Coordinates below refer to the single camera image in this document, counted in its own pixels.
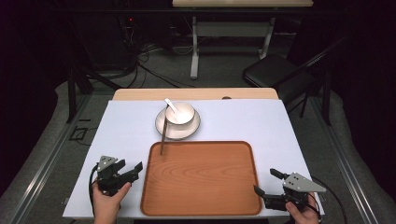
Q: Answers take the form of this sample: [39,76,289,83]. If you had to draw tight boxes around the bundle of floor cables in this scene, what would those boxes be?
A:
[117,14,195,90]

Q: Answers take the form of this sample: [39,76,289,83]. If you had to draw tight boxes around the white ceramic spoon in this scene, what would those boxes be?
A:
[163,97,184,121]

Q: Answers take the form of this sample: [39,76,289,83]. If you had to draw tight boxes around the black metal stand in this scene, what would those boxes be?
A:
[65,65,123,124]

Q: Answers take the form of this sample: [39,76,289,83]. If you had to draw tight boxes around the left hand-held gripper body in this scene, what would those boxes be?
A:
[95,154,140,197]

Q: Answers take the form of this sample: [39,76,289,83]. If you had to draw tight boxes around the brown wooden tray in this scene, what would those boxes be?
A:
[139,140,263,217]

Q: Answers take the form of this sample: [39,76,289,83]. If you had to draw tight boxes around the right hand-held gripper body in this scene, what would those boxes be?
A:
[263,172,327,213]

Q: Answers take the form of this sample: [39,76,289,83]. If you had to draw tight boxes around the black chair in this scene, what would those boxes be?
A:
[241,35,350,119]

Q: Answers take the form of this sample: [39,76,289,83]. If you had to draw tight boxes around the white bowl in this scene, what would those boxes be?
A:
[164,101,197,126]

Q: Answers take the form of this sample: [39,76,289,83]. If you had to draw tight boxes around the dark chopstick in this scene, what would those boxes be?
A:
[159,105,171,156]

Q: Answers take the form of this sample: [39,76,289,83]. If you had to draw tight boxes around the person's right hand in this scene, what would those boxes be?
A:
[284,191,322,224]

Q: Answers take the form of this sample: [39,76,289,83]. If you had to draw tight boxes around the white table mat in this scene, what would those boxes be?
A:
[62,99,326,219]

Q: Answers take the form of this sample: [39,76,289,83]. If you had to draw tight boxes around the person's left hand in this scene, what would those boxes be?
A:
[92,181,132,219]

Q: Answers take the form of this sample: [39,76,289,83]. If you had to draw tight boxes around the metal floor rail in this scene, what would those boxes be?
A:
[307,95,381,224]
[8,92,92,224]

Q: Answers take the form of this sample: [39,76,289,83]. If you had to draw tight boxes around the white plate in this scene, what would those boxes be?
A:
[154,105,202,141]

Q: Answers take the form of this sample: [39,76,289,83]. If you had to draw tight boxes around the light wooden table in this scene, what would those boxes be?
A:
[111,87,280,102]

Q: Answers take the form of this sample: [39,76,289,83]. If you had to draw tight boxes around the wooden desk with white frame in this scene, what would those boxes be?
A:
[171,0,315,80]

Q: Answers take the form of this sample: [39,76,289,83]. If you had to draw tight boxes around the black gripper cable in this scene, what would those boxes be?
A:
[306,175,349,224]
[88,163,101,218]

